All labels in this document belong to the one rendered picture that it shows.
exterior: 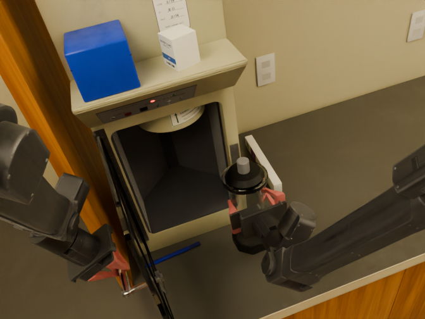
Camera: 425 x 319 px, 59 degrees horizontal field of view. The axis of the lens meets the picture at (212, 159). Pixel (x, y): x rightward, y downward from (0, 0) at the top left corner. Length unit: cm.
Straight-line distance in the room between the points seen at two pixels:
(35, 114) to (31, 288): 63
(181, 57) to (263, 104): 81
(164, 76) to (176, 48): 5
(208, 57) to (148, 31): 12
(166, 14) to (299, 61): 79
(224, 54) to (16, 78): 36
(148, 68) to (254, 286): 60
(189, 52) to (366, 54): 103
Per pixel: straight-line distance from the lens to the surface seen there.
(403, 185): 47
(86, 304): 111
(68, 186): 68
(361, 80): 167
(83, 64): 65
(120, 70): 66
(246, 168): 85
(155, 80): 69
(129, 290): 76
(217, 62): 70
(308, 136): 143
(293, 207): 75
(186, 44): 69
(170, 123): 88
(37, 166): 28
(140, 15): 74
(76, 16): 74
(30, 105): 70
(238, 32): 130
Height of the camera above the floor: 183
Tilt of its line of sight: 41 degrees down
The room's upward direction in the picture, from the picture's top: 11 degrees counter-clockwise
